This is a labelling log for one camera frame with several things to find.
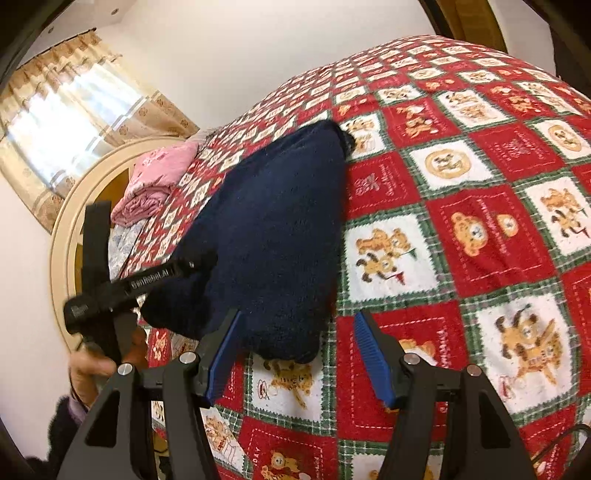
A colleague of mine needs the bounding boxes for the wooden door frame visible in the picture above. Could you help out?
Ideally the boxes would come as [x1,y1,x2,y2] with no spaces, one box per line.
[434,0,509,54]

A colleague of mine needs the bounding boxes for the black cable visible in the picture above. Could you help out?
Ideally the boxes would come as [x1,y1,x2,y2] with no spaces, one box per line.
[531,422,591,472]

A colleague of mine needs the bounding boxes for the navy striped knit sweater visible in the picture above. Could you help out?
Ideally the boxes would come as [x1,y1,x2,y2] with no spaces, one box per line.
[139,119,356,363]

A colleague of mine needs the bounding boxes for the person's left forearm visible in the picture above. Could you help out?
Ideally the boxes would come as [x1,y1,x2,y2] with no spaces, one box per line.
[25,394,90,478]

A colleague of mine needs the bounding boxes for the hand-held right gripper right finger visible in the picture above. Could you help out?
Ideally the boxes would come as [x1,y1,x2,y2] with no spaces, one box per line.
[353,310,537,480]

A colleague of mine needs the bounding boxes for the cream wooden bed headboard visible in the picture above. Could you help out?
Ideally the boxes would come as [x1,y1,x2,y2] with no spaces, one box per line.
[50,136,185,352]

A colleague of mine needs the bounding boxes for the pale printed cloth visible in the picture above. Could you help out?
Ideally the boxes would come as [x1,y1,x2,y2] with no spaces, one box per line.
[108,222,148,278]

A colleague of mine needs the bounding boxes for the red checked bear print blanket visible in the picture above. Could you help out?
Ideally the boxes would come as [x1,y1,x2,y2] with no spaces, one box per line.
[108,34,591,480]

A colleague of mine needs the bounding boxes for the person's left hand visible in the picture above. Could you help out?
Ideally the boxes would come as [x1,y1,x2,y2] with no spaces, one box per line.
[69,323,149,409]

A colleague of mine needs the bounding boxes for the beige patterned curtain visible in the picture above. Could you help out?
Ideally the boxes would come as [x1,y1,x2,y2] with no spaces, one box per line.
[0,30,199,234]

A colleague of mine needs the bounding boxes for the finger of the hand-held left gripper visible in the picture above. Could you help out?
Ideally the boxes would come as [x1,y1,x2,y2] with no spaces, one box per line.
[187,251,218,278]

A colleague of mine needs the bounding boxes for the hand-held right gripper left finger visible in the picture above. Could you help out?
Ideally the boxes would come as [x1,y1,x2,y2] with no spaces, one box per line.
[58,309,245,480]

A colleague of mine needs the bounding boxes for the pink folded clothes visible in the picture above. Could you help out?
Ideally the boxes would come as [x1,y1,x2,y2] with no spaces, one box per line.
[112,141,199,227]

